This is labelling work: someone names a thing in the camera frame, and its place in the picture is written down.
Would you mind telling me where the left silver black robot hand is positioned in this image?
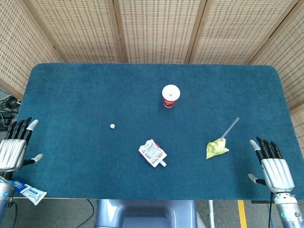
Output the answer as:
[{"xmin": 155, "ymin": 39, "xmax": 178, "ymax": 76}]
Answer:
[{"xmin": 0, "ymin": 117, "xmax": 43, "ymax": 180}]

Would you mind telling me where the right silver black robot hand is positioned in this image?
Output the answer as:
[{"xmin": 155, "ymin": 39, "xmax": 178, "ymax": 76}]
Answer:
[{"xmin": 247, "ymin": 136, "xmax": 295, "ymax": 193}]

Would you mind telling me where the yellow floor tape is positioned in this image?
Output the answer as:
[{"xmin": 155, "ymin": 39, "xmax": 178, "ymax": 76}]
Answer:
[{"xmin": 237, "ymin": 199, "xmax": 247, "ymax": 228}]

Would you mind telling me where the clear plastic straw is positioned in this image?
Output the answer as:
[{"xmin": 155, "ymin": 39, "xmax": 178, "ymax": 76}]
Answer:
[{"xmin": 220, "ymin": 117, "xmax": 240, "ymax": 139}]

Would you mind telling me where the yellow crumpled wrapper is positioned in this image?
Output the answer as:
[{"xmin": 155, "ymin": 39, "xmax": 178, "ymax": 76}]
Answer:
[{"xmin": 206, "ymin": 138, "xmax": 229, "ymax": 160}]

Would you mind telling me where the white table leg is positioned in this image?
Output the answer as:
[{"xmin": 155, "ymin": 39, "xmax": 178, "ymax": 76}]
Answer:
[{"xmin": 208, "ymin": 199, "xmax": 216, "ymax": 228}]

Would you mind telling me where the white spouted drink pouch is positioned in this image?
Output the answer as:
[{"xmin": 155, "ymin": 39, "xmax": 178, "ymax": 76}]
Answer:
[{"xmin": 138, "ymin": 139, "xmax": 168, "ymax": 168}]

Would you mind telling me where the red white yogurt cup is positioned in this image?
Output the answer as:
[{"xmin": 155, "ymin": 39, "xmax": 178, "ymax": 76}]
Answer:
[{"xmin": 162, "ymin": 85, "xmax": 181, "ymax": 109}]

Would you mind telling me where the blue felt table cover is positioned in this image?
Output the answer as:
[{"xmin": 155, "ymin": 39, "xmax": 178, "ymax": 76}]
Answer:
[{"xmin": 10, "ymin": 63, "xmax": 304, "ymax": 200}]

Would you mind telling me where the grey robot torso base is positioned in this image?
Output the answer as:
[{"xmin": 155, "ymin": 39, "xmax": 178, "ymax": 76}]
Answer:
[{"xmin": 94, "ymin": 199, "xmax": 198, "ymax": 228}]

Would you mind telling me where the woven bamboo folding screen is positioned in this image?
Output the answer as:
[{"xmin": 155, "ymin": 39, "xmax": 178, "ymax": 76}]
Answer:
[{"xmin": 0, "ymin": 0, "xmax": 304, "ymax": 152}]

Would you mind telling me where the black cable bundle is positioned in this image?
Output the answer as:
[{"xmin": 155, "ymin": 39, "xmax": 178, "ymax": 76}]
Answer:
[{"xmin": 0, "ymin": 89, "xmax": 22, "ymax": 131}]

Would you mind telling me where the blue floor cable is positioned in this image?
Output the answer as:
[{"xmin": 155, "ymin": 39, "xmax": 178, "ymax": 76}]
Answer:
[{"xmin": 77, "ymin": 199, "xmax": 98, "ymax": 228}]

